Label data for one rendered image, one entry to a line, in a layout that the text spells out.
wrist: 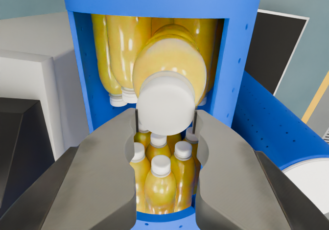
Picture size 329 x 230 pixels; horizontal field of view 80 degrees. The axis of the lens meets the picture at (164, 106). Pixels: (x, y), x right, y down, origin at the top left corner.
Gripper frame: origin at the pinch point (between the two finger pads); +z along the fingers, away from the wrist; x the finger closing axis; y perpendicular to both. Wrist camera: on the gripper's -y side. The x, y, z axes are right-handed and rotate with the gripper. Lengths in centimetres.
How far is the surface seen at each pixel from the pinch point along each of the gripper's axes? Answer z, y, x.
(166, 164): 17.7, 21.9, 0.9
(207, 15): 11.3, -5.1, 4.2
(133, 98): 20.7, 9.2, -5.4
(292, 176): 30, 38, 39
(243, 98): 73, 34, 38
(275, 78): 119, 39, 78
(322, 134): 135, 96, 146
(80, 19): 24.3, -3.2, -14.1
